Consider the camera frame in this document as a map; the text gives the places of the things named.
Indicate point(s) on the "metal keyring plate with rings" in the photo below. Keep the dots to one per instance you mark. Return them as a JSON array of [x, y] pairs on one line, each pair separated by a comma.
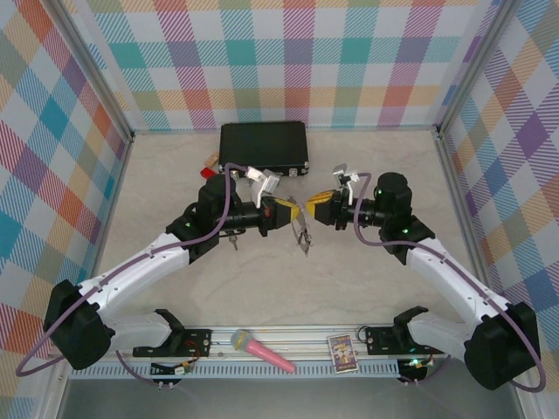
[[301, 231]]

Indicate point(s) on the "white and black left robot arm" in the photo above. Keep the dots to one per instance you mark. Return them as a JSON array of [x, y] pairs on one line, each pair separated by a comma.
[[131, 270]]

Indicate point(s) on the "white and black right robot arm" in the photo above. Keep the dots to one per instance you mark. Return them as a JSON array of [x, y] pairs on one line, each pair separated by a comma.
[[454, 279]]

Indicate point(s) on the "red block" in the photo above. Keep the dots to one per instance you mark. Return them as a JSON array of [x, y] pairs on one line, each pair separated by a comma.
[[205, 173]]

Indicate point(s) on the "small wooden block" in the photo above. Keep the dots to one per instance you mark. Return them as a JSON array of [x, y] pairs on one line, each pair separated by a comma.
[[211, 160]]

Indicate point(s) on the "pink toy microphone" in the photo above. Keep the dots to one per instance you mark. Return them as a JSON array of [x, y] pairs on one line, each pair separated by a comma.
[[262, 351]]

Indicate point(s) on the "small printed card box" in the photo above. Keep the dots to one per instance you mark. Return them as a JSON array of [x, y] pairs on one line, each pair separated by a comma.
[[342, 353]]

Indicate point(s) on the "grey metal shelf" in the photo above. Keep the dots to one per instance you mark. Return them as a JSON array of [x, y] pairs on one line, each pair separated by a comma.
[[284, 401]]

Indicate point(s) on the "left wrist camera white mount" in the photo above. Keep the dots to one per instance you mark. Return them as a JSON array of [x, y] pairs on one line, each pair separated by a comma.
[[262, 183]]

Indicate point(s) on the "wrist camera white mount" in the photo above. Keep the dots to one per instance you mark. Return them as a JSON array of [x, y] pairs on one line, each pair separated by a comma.
[[262, 183], [347, 179]]

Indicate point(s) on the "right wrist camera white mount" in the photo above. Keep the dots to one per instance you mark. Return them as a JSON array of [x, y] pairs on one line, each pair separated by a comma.
[[347, 179]]

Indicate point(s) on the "aluminium side rail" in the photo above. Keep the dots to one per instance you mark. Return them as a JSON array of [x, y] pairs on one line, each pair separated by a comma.
[[109, 222], [460, 196]]

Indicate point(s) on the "wide aluminium frame rail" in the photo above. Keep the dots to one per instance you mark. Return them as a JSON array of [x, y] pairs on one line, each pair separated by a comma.
[[297, 340]]

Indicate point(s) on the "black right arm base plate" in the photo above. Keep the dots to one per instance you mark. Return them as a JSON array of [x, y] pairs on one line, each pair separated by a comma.
[[380, 340]]

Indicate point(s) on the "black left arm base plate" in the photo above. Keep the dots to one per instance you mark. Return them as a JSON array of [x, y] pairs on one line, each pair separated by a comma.
[[196, 342]]

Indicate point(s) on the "aluminium frame post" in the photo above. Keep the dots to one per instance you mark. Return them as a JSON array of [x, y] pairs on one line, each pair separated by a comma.
[[94, 65], [471, 65]]

